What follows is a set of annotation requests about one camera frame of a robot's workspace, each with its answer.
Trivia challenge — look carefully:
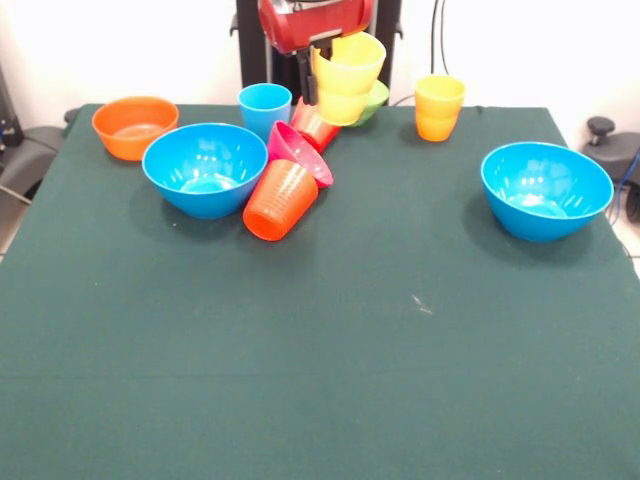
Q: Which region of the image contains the large blue bowl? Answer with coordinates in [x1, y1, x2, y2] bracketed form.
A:
[480, 141, 615, 244]
[141, 122, 270, 220]

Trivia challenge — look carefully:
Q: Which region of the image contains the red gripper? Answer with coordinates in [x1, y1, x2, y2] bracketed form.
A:
[257, 0, 375, 107]

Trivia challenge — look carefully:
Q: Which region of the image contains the dark green tablecloth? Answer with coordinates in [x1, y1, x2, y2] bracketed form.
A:
[0, 102, 640, 480]

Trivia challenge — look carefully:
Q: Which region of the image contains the green bowl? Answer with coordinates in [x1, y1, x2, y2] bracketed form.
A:
[344, 79, 390, 129]

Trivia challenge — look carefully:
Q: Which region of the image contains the blue cup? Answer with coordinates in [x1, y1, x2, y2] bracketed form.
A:
[236, 82, 294, 145]

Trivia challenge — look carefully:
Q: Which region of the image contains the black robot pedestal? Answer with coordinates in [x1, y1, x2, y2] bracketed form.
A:
[229, 0, 407, 107]

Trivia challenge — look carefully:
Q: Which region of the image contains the orange bowl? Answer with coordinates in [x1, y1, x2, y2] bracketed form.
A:
[91, 95, 180, 162]

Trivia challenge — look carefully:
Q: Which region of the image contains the yellow cup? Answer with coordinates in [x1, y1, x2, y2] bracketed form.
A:
[312, 31, 388, 127]

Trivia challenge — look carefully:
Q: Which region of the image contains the light orange cup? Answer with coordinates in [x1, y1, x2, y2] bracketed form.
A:
[413, 74, 467, 144]

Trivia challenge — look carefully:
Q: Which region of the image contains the pink bowl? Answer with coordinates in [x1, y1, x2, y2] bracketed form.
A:
[266, 120, 335, 190]

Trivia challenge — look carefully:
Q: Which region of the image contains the red cup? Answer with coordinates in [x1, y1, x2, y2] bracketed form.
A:
[289, 97, 344, 154]

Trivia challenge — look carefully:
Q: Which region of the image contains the black hanging cable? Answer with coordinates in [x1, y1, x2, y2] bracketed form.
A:
[430, 0, 454, 76]

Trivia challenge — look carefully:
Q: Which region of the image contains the grey pedestal foot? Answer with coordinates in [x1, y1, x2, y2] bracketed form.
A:
[0, 107, 81, 201]
[582, 116, 640, 184]

